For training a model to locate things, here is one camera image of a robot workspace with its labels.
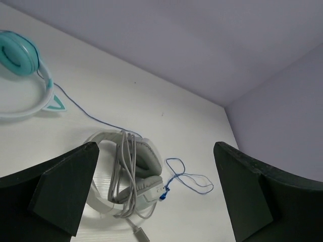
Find white over-ear headphones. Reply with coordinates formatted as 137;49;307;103
86;130;166;219

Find teal cat-ear headphones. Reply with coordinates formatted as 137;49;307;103
1;30;67;121

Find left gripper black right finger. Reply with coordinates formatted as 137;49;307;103
213;142;322;241

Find blue earbuds with cable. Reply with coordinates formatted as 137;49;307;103
36;68;214;202

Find grey headphone cable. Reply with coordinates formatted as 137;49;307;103
107;130;154;242

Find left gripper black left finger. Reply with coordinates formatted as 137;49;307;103
1;142;99;237

